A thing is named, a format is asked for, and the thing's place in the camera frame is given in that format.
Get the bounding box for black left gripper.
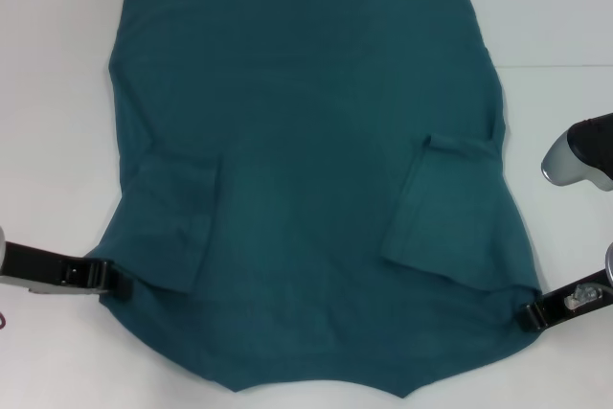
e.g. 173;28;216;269
4;241;135;299

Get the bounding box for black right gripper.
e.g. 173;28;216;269
516;268;613;334

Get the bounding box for teal blue t-shirt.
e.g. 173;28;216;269
88;0;540;375

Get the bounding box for right gripper cable with plug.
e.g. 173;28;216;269
564;283;613;310

